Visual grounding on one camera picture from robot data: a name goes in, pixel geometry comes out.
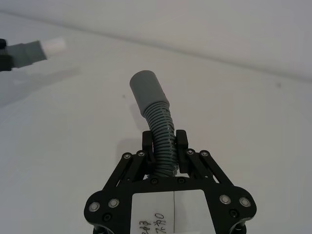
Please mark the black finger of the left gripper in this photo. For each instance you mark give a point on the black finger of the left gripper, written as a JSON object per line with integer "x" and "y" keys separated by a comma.
{"x": 5, "y": 63}
{"x": 2, "y": 43}

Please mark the white plastic tube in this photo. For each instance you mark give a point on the white plastic tube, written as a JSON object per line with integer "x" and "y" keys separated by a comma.
{"x": 52, "y": 46}

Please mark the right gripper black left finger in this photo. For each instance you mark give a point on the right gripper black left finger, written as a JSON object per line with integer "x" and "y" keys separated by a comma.
{"x": 129, "y": 168}

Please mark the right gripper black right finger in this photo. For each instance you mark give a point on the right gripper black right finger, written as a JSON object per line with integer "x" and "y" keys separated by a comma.
{"x": 195, "y": 165}

